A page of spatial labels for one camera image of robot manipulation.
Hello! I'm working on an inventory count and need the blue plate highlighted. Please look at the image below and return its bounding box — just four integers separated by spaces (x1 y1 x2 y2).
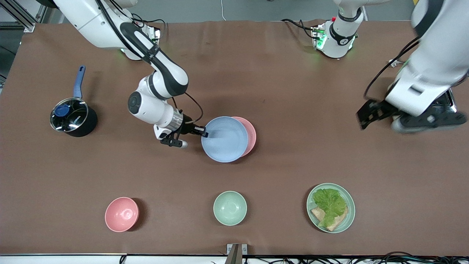
201 116 249 163

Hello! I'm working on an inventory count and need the pink plate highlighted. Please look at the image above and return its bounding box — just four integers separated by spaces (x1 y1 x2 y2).
232 117 257 157

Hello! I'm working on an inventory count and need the cream and chrome toaster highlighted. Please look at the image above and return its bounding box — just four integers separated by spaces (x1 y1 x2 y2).
432 88 458 114

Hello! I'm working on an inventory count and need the green bowl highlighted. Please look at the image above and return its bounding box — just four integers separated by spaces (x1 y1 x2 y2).
213 191 247 226

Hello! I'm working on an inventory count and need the green lettuce leaf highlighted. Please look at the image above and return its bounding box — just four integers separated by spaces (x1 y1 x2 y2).
313 188 347 228

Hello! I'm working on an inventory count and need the green plate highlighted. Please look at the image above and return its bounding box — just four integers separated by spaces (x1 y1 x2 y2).
307 183 356 234

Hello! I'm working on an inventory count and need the brown bread slice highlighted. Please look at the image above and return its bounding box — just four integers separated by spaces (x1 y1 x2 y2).
311 207 349 232

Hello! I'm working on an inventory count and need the pink bowl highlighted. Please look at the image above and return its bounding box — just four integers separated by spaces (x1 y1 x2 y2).
105 197 140 232

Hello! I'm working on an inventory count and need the glass lid with blue knob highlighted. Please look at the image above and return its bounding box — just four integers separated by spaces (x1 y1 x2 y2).
50 98 89 132

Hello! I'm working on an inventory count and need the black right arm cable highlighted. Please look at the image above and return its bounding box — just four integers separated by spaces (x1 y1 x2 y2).
171 92 204 124

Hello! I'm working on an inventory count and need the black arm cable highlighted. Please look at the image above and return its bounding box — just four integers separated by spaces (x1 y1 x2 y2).
364 36 420 100
171 92 204 124

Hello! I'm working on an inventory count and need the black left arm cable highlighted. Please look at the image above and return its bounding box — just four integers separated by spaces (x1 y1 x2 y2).
364 36 420 100

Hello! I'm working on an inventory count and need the black saucepan with blue handle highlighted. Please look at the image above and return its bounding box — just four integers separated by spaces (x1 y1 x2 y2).
50 65 98 138

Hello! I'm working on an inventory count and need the black base cable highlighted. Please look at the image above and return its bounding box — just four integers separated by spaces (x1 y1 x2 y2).
281 18 320 39
132 14 169 37

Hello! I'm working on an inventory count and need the metal table bracket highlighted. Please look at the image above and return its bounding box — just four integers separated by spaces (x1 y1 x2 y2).
227 243 248 264

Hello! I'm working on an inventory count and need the black floor cable bundle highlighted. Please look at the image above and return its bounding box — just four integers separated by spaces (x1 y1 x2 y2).
211 251 469 264

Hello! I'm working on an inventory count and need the aluminium frame profile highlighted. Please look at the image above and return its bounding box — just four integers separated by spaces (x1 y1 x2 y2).
0 0 52 33

